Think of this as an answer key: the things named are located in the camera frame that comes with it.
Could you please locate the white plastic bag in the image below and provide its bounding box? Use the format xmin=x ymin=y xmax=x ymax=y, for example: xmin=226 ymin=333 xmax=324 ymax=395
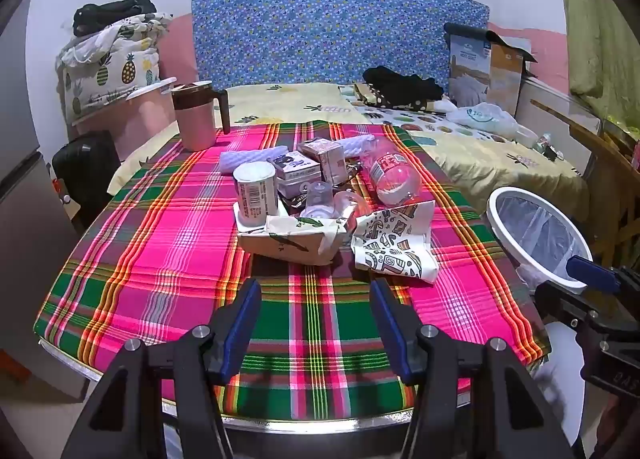
xmin=445 ymin=102 xmax=521 ymax=140

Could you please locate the black folded clothing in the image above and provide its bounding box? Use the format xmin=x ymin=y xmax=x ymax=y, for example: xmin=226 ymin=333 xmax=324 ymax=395
xmin=72 ymin=0 xmax=158 ymax=37

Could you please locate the pink storage box white lid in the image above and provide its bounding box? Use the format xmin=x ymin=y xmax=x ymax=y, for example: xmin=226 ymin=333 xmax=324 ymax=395
xmin=72 ymin=76 xmax=181 ymax=165

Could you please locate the grey refrigerator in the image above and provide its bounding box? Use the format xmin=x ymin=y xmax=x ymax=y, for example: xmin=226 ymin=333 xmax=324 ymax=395
xmin=0 ymin=0 xmax=83 ymax=355

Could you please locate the green curtain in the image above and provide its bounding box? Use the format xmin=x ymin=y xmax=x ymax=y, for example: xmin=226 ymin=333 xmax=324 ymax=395
xmin=547 ymin=0 xmax=640 ymax=115

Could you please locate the blue floral headboard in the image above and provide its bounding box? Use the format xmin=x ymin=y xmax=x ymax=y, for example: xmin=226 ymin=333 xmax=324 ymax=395
xmin=190 ymin=0 xmax=491 ymax=90

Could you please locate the white labelled paper cup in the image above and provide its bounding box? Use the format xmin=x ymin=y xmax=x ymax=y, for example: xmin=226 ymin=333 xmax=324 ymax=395
xmin=233 ymin=160 xmax=278 ymax=227

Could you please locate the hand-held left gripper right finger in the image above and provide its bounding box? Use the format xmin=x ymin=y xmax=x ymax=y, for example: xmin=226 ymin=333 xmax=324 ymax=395
xmin=370 ymin=278 xmax=576 ymax=459

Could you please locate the white leaf print paper box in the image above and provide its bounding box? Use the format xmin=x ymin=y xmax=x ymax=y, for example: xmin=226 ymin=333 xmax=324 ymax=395
xmin=232 ymin=199 xmax=358 ymax=266

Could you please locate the black garment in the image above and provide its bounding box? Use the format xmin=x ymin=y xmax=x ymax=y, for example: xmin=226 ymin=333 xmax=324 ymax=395
xmin=362 ymin=66 xmax=445 ymax=107

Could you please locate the small printed drink carton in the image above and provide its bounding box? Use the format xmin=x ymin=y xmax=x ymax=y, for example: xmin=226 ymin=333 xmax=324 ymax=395
xmin=298 ymin=138 xmax=347 ymax=186
xmin=267 ymin=152 xmax=323 ymax=199

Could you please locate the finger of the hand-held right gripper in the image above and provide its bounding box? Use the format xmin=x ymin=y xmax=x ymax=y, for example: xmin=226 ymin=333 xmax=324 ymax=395
xmin=534 ymin=280 xmax=598 ymax=327
xmin=566 ymin=255 xmax=622 ymax=296

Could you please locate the yellow pineapple print bedsheet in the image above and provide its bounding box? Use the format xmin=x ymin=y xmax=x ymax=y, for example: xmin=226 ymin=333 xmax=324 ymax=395
xmin=107 ymin=82 xmax=591 ymax=225

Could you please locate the open printed cardboard box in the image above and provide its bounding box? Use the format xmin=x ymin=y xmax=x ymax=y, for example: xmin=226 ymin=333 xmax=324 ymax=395
xmin=444 ymin=22 xmax=538 ymax=115

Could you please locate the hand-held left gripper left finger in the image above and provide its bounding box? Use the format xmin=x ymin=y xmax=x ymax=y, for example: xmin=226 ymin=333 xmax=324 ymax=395
xmin=62 ymin=279 xmax=263 ymax=459

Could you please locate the brown polka dot cloth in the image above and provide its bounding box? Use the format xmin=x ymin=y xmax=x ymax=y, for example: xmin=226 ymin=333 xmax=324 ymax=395
xmin=354 ymin=82 xmax=443 ymax=112

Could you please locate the white fruit print blanket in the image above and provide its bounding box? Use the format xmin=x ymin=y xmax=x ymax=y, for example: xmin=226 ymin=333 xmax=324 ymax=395
xmin=340 ymin=84 xmax=521 ymax=140

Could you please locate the pineapple print quilt pile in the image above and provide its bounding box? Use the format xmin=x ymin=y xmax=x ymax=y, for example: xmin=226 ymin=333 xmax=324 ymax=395
xmin=56 ymin=13 xmax=173 ymax=117

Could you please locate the small clear plastic cup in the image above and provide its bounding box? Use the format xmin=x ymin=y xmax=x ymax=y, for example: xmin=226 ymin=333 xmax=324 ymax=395
xmin=300 ymin=182 xmax=336 ymax=220

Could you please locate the white trash bin with liner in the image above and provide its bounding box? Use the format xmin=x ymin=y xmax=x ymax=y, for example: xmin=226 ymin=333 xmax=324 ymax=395
xmin=486 ymin=186 xmax=596 ymax=295

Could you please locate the printed white paper bag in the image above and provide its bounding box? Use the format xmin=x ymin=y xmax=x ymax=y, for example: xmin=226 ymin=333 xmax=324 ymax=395
xmin=350 ymin=199 xmax=440 ymax=286

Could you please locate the black suitcase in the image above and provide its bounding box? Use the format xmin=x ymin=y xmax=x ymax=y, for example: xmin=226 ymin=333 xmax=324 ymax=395
xmin=51 ymin=129 xmax=121 ymax=235

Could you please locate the white cabinet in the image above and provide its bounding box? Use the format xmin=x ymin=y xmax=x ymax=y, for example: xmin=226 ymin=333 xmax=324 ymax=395
xmin=515 ymin=76 xmax=603 ymax=137

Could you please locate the pink green plaid tablecloth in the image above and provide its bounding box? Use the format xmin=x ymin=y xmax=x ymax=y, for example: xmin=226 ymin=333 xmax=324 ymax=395
xmin=32 ymin=120 xmax=551 ymax=422

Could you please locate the pink pitcher with brown lid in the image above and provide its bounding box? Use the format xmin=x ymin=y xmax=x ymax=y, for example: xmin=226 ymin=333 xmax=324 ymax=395
xmin=171 ymin=80 xmax=232 ymax=152

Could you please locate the wooden table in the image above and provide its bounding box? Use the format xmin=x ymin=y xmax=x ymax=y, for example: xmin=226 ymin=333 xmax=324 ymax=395
xmin=530 ymin=99 xmax=640 ymax=270

